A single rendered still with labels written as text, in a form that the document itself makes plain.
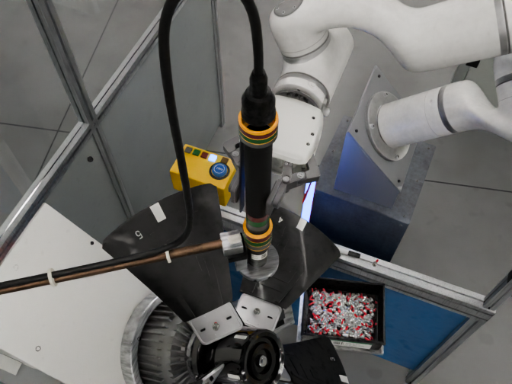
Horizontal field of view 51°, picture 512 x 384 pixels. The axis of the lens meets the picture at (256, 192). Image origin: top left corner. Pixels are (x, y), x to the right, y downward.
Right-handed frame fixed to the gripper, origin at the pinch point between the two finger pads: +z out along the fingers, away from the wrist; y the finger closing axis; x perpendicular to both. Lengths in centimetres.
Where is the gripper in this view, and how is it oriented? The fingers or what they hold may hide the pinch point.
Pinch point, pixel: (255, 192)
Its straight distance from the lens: 70.3
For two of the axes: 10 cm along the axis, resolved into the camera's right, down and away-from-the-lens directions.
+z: -3.7, 7.8, -4.9
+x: 0.0, -5.3, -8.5
